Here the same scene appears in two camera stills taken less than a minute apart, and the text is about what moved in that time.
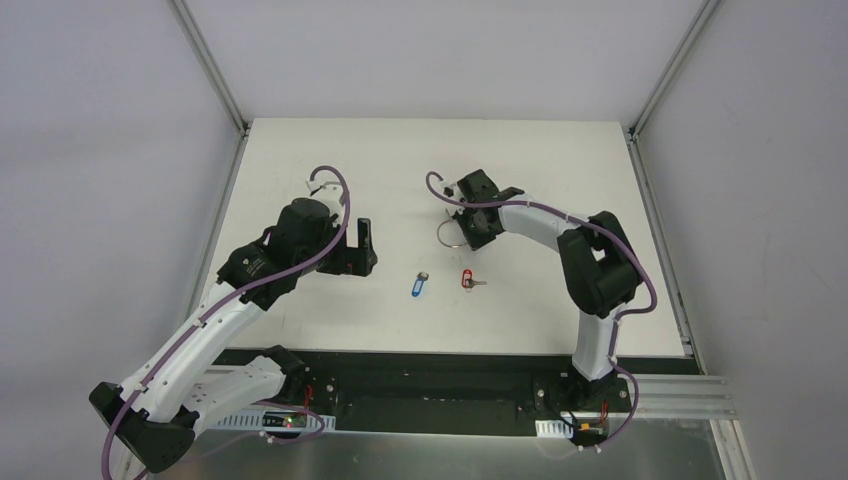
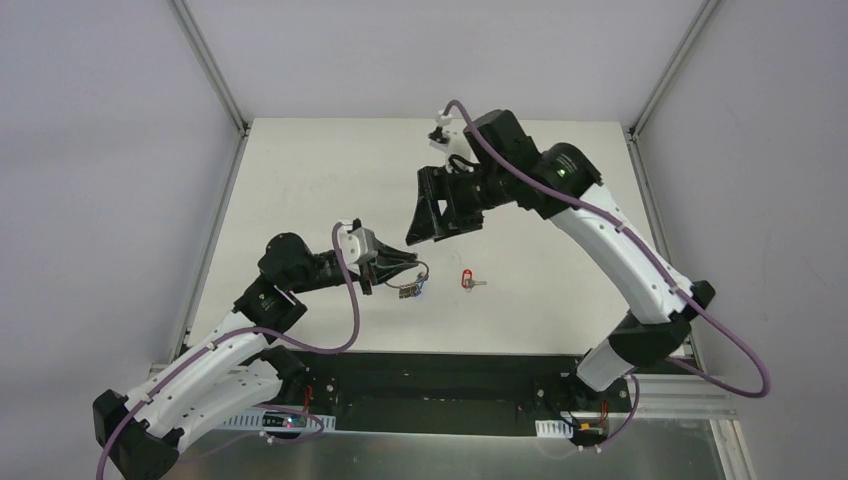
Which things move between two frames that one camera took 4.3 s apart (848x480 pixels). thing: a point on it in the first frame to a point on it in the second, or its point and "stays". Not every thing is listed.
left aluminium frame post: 207,63 stays
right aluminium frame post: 673,68 stays
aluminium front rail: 680,396 stays
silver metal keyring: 437,233 to 412,290
